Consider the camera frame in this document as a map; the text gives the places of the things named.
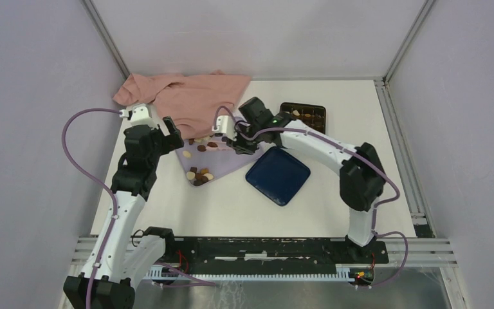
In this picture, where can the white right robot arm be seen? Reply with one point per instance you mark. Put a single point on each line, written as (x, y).
(361, 175)

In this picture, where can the pink cloth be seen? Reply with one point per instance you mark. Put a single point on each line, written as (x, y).
(190, 101)

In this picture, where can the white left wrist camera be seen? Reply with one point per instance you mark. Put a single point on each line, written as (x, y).
(139, 115)

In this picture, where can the dark blue chocolate box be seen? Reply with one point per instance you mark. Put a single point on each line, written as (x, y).
(313, 116)

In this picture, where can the white heart chocolate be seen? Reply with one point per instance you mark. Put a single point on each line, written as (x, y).
(191, 175)

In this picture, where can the lilac plastic tray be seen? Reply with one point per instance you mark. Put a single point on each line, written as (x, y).
(195, 157)

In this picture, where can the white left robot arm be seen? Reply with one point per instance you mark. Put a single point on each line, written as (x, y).
(110, 277)

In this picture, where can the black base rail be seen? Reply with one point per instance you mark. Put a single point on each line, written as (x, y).
(271, 256)

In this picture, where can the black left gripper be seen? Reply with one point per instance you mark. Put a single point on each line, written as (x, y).
(170, 141)

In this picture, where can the pink handled metal tongs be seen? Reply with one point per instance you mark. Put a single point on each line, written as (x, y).
(221, 145)

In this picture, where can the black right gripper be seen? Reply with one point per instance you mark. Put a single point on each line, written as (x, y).
(241, 148)

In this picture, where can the dark blue box lid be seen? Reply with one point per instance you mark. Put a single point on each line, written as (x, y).
(278, 175)

